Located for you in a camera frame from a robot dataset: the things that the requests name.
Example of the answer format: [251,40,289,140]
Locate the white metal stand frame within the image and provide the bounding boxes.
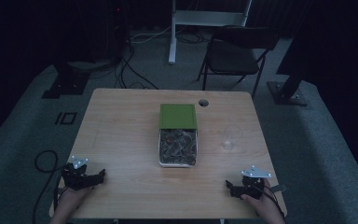
[168,0,254,65]

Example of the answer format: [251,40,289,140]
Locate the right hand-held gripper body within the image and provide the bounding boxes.
[240,164,273,201]

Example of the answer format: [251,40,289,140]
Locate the pile of tea bags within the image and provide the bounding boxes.
[159,129,198,166]

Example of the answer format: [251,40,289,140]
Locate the black stand with base plate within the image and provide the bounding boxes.
[41,60,91,100]
[267,69,310,107]

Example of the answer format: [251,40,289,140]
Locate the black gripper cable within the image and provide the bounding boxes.
[32,149,67,224]
[252,177,286,219]

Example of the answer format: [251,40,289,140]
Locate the white floor cable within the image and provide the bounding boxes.
[130,25,173,45]

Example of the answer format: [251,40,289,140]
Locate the clear plastic cup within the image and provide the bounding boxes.
[221,124,244,152]

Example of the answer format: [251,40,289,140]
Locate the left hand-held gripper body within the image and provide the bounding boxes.
[61,155,90,191]

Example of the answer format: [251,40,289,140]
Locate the person's right hand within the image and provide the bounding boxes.
[241,178,287,224]

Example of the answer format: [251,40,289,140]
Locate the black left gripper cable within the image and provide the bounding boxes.
[32,149,67,224]

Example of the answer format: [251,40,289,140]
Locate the green box lid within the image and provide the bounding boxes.
[158,103,199,131]

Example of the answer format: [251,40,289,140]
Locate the metal tray with contents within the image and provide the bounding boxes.
[158,127,199,169]

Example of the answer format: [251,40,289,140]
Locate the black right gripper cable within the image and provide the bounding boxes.
[252,177,286,219]

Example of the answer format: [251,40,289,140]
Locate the dark equipment rack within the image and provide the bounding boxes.
[103,0,131,62]

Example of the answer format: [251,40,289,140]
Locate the black floor cables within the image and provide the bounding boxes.
[89,29,211,91]

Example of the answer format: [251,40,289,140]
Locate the black folding chair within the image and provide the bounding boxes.
[197,25,282,98]

